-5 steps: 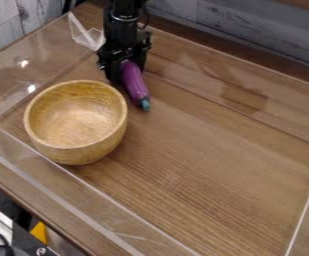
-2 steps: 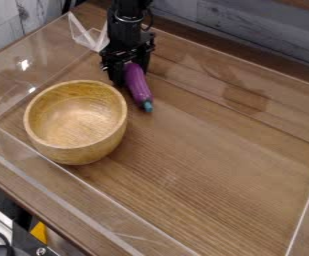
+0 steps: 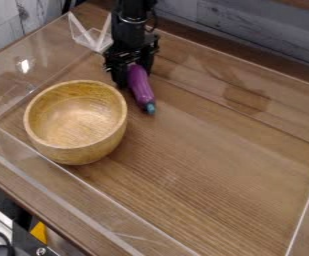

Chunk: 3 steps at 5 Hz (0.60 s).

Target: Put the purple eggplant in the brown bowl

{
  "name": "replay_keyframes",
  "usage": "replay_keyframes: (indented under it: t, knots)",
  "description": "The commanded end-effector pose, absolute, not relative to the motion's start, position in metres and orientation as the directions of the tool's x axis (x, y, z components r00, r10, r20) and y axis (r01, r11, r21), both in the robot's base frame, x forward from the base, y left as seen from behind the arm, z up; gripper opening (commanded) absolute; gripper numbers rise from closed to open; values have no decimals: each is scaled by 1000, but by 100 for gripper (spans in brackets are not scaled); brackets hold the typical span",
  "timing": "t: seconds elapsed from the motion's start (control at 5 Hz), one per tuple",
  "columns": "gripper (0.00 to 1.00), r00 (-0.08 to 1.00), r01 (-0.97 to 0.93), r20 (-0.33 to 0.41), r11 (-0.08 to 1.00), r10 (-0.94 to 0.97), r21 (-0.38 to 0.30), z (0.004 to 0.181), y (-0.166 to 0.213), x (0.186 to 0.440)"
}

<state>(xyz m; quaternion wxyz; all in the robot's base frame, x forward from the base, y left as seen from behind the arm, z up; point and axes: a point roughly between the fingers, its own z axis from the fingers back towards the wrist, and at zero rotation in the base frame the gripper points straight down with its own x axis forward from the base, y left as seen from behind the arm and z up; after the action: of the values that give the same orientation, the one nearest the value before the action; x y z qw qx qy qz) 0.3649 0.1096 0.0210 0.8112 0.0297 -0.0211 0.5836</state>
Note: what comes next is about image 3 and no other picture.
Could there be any black metal base plate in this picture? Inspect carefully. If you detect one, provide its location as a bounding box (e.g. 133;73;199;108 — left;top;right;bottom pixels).
11;222;80;256

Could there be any purple toy eggplant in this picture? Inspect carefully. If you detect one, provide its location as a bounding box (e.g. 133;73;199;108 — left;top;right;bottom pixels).
128;64;157;115

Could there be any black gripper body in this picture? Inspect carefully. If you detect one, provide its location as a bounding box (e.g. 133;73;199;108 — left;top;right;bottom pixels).
104;33;160;71

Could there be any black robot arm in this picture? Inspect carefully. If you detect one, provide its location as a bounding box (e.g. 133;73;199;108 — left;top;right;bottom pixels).
104;0;160;88

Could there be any yellow sticker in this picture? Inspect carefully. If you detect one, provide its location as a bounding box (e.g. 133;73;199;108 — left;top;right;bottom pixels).
30;222;49;244

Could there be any clear acrylic tray wall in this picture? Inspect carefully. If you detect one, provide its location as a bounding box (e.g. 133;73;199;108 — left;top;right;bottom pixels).
0;5;309;256

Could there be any brown wooden bowl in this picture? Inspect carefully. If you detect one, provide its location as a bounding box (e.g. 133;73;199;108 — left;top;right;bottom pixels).
24;80;128;165

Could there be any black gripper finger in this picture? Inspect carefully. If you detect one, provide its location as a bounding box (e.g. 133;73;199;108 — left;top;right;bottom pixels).
110;64;128;89
141;50;156;74

